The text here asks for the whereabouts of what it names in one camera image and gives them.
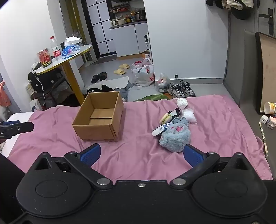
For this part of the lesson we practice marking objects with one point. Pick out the white charger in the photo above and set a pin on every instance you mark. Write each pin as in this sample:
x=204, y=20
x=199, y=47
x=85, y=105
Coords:
x=264, y=119

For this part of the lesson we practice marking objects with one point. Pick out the thin patterned stick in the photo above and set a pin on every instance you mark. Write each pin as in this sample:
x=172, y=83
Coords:
x=263, y=140

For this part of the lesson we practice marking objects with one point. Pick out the instant noodle cup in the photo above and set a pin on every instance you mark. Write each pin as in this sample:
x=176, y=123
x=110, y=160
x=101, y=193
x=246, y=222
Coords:
x=270, y=107

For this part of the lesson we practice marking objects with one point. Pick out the red snack bag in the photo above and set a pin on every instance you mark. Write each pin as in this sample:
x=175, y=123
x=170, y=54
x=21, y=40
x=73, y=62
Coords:
x=45, y=59

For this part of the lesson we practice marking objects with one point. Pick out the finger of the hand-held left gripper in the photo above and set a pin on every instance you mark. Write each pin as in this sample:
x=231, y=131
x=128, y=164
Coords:
x=21, y=127

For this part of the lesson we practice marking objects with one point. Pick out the white red-print plastic bag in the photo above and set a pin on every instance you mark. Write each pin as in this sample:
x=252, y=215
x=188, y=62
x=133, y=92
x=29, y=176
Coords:
x=142, y=76

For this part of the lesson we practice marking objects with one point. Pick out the grey door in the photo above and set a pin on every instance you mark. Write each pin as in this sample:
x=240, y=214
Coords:
x=239, y=64

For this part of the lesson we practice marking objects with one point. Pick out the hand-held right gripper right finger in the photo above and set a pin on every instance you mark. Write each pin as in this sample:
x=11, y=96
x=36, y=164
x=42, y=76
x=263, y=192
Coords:
x=193, y=156

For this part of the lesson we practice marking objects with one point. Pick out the brown cardboard box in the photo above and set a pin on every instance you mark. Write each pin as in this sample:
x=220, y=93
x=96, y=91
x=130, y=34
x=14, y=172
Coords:
x=94, y=129

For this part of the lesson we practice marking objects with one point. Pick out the clear plastic bag of items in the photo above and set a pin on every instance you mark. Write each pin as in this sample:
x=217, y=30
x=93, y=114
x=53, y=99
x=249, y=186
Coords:
x=162, y=84

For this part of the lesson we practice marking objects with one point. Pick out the white crumpled soft ball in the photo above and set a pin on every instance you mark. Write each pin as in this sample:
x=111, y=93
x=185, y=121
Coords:
x=182, y=103

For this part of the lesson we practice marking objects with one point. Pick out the black clothes pile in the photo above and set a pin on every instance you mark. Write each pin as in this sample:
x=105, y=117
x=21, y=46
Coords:
x=105, y=88

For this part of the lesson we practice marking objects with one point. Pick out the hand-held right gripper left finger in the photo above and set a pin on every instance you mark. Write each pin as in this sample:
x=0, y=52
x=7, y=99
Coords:
x=90, y=154

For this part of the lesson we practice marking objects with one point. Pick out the white kitchen cabinet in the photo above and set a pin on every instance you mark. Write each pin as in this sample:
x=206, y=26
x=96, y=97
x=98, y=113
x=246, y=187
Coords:
x=127, y=41

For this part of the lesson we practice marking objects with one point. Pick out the yellow slipper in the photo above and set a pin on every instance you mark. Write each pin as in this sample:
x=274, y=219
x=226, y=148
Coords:
x=119, y=71
x=124, y=66

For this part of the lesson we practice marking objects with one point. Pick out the hanging clothes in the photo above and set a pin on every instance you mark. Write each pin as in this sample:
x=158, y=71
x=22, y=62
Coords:
x=239, y=8

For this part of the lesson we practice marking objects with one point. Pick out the orange cloth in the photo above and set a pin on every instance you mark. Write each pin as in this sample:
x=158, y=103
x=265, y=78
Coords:
x=4, y=94

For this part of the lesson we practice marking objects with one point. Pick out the small open cardboard box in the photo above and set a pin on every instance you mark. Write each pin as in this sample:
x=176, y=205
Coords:
x=146, y=53

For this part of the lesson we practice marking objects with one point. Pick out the black spray bottle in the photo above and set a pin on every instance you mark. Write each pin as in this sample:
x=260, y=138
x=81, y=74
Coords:
x=146, y=42

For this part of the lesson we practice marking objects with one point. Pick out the grey sneaker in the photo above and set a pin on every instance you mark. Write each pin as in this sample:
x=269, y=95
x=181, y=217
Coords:
x=176, y=91
x=188, y=88

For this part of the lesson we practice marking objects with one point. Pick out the green leaf floor mat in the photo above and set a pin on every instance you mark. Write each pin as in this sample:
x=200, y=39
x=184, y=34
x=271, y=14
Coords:
x=151, y=98

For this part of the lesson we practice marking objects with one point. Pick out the blue fluffy rabbit plush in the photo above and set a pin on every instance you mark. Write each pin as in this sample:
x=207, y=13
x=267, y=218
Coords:
x=173, y=140

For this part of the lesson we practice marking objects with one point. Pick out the clear bag of white filling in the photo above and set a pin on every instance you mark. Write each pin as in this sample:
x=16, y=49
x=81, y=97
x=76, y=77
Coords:
x=189, y=116

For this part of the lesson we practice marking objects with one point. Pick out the white floor mat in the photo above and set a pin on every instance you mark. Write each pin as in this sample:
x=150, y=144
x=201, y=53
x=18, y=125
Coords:
x=116, y=83

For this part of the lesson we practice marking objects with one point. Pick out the pink blanket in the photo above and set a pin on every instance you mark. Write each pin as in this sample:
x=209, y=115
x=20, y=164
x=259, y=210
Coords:
x=133, y=155

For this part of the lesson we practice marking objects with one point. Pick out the black dark bottle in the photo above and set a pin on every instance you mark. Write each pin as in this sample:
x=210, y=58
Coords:
x=62, y=46

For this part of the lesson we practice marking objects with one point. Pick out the small pink white toy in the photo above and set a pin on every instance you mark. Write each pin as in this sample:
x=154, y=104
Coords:
x=272, y=123

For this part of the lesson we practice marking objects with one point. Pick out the black lace pad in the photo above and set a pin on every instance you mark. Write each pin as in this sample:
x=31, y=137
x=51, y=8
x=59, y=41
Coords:
x=175, y=112

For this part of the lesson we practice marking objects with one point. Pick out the clear water bottle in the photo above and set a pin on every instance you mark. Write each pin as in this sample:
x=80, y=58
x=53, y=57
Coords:
x=55, y=48

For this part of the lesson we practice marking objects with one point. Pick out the burger plush toy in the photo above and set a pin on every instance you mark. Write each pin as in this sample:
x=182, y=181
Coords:
x=165, y=118

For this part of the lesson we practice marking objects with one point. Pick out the black polka-dot bag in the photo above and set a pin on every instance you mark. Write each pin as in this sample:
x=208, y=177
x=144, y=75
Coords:
x=45, y=80

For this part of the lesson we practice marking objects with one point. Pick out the wooden board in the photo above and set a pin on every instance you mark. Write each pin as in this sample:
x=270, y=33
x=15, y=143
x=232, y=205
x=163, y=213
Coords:
x=268, y=71

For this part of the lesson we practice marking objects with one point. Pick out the black slipper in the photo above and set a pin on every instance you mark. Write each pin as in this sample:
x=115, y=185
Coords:
x=95, y=78
x=103, y=76

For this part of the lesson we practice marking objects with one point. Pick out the blue plastic packet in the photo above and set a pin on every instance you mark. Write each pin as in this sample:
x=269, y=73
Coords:
x=70, y=51

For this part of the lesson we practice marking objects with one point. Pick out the white paper box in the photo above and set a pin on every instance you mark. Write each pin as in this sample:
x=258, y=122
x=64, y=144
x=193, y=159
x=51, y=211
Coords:
x=73, y=40

